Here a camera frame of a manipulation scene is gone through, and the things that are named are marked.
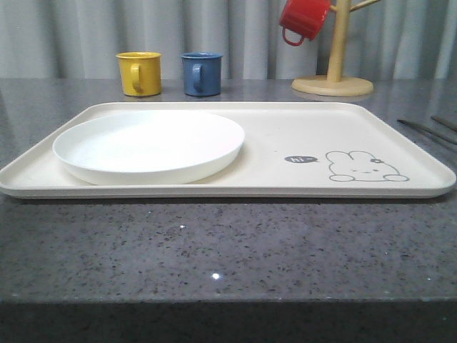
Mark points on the white round plate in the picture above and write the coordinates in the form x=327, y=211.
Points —
x=149, y=147

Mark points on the red enamel mug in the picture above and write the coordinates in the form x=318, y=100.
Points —
x=303, y=17

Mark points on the yellow enamel mug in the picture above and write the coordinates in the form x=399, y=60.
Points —
x=140, y=73

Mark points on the grey pleated curtain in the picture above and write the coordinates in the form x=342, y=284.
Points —
x=80, y=39

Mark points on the wooden mug tree stand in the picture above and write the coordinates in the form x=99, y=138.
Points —
x=334, y=83

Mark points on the beige rabbit serving tray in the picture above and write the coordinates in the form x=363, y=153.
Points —
x=291, y=149

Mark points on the blue enamel mug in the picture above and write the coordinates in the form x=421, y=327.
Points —
x=202, y=73

